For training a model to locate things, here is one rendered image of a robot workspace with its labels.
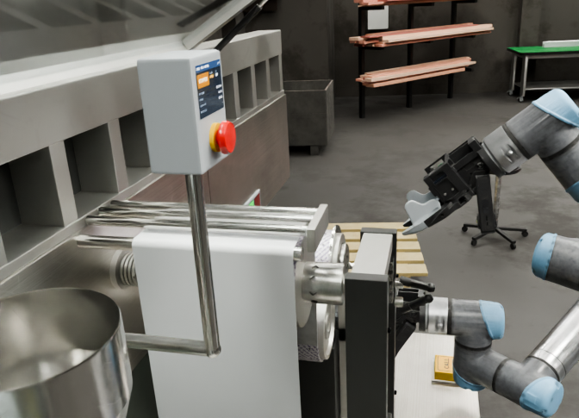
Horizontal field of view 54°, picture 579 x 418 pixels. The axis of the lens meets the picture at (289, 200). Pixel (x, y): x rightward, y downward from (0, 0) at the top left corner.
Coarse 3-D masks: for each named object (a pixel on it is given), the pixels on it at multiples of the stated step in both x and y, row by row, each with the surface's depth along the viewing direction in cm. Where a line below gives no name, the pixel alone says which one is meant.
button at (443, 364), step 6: (438, 360) 135; (444, 360) 135; (450, 360) 135; (438, 366) 133; (444, 366) 133; (450, 366) 133; (438, 372) 131; (444, 372) 131; (450, 372) 131; (438, 378) 132; (444, 378) 131; (450, 378) 131
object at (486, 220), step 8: (480, 176) 101; (488, 176) 100; (480, 184) 101; (488, 184) 100; (480, 192) 101; (488, 192) 101; (480, 200) 102; (488, 200) 101; (480, 208) 102; (488, 208) 102; (480, 216) 102; (488, 216) 102; (480, 224) 103; (488, 224) 103; (488, 232) 103
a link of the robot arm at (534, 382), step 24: (576, 312) 120; (552, 336) 116; (576, 336) 115; (504, 360) 114; (528, 360) 113; (552, 360) 111; (576, 360) 114; (504, 384) 111; (528, 384) 108; (552, 384) 106; (528, 408) 108; (552, 408) 107
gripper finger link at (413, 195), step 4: (408, 192) 110; (412, 192) 110; (416, 192) 109; (428, 192) 108; (408, 196) 110; (412, 196) 110; (416, 196) 110; (420, 196) 109; (424, 196) 109; (428, 196) 109; (432, 196) 108; (408, 200) 110; (416, 200) 110; (420, 200) 110; (424, 200) 109; (428, 200) 109; (440, 204) 108; (408, 220) 111; (404, 224) 111; (408, 224) 111; (412, 224) 111
